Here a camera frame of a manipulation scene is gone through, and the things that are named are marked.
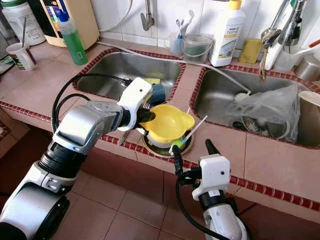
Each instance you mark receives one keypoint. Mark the clear lidded container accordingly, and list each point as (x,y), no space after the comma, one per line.
(287,60)

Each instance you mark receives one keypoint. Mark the white detergent bottle yellow cap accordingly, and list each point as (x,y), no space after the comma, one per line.
(227,40)

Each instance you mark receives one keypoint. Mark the bright yellow sponge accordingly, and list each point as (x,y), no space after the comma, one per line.
(152,81)

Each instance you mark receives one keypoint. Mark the mustard yellow sponge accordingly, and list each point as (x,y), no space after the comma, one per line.
(250,51)

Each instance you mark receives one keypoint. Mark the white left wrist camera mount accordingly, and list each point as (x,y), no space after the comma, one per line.
(135,95)

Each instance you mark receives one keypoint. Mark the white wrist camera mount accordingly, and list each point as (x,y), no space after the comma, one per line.
(135,95)
(215,175)

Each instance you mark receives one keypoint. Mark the chrome wall faucet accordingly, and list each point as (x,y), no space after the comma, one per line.
(147,19)

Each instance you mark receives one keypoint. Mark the small steel cup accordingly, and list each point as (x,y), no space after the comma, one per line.
(307,67)

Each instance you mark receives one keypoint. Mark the blue white toothbrush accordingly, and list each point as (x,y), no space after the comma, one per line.
(180,27)

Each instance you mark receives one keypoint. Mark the blue plastic cup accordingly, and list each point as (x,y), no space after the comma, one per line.
(158,93)

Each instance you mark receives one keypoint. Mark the white stick with green end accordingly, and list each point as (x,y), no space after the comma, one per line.
(195,127)

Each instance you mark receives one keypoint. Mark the white jar green lid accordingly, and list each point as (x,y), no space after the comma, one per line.
(25,22)

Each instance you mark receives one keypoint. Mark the long metal stirring spoon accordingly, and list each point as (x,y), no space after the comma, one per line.
(24,31)

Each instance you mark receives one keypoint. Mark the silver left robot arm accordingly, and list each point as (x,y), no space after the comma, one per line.
(85,130)

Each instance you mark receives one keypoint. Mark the steel sink basin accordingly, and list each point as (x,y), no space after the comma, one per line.
(115,75)
(220,95)

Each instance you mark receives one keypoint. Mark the white toothpaste tube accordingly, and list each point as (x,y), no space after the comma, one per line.
(189,19)

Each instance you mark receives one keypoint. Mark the green soap bottle blue cap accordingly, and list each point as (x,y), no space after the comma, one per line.
(76,45)

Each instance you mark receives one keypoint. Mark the white printed mug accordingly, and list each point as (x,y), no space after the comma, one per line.
(24,56)

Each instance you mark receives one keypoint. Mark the clear plastic bag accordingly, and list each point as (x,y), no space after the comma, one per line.
(265,112)

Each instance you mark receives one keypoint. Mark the green paper slip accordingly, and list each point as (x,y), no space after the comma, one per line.
(6,61)

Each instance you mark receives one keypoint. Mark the thin white stick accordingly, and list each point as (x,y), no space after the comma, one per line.
(189,110)

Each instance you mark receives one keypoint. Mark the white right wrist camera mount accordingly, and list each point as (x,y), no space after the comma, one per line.
(215,175)

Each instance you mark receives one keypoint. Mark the beige water ionizer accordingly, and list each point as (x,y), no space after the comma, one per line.
(87,20)

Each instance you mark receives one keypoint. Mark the white tool red tip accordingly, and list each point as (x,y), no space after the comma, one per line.
(307,50)

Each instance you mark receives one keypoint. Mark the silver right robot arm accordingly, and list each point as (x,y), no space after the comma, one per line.
(222,220)

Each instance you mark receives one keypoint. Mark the clear toothbrush cup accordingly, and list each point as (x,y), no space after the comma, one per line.
(176,45)

